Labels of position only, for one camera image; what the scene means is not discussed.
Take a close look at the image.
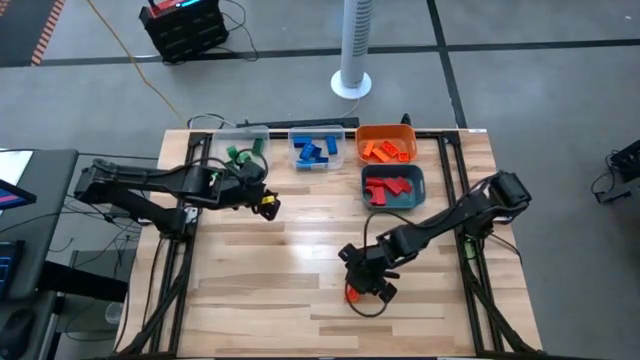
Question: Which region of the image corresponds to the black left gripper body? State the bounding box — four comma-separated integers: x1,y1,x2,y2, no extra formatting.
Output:
218,166,277,207

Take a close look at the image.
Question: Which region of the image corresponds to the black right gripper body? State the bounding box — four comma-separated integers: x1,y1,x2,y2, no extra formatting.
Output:
348,238,402,295

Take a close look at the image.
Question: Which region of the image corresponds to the clear plastic bin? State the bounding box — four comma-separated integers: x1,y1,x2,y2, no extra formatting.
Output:
212,125,273,174
287,124,348,173

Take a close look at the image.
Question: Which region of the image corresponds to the teal plastic bin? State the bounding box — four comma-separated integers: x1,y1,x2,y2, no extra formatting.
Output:
359,163,428,212

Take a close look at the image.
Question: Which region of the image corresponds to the black power strip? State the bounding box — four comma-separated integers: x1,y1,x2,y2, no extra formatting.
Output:
236,117,361,130

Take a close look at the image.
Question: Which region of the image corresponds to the orange plastic bin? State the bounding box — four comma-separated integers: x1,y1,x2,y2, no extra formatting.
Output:
355,123,419,167

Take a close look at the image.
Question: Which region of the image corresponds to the black crate with red top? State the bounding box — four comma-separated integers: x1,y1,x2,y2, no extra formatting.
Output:
138,0,231,65

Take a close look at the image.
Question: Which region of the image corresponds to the clear cup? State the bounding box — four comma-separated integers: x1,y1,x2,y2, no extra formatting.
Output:
103,301,125,326

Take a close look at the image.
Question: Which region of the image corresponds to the white tower fan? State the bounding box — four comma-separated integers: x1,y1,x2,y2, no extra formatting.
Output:
329,0,374,101

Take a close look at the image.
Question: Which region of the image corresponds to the black desk base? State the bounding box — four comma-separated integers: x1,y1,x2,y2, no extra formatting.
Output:
37,259,130,304

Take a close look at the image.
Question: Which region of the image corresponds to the dark grey desk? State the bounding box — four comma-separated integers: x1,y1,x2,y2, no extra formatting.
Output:
0,148,80,301

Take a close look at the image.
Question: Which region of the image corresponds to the computer screen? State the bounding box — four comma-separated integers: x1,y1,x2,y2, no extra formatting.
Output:
0,178,38,211

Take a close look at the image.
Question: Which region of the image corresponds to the white paper sheet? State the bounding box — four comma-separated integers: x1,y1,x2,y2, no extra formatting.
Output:
0,149,34,187

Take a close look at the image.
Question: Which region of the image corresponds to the black keyboard with blue lights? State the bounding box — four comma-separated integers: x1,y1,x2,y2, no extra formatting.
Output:
0,239,26,301

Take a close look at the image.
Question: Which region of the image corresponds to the black mat with orange stripes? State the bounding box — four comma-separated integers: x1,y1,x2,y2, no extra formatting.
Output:
0,0,66,69

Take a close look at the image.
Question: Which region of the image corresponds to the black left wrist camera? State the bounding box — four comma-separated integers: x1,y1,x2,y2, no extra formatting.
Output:
239,160,267,184

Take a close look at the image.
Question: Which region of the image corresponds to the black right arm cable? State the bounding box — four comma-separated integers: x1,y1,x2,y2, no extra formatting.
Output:
343,209,417,319

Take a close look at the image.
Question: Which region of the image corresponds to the black aluminium table frame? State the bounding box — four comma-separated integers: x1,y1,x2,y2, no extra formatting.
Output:
117,128,544,360

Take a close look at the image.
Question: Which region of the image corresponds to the yellow cable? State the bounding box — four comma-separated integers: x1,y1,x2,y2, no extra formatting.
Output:
87,0,184,121

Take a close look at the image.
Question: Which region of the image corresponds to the black equipment with cables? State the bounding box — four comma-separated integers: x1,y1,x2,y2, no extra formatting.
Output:
592,138,640,206

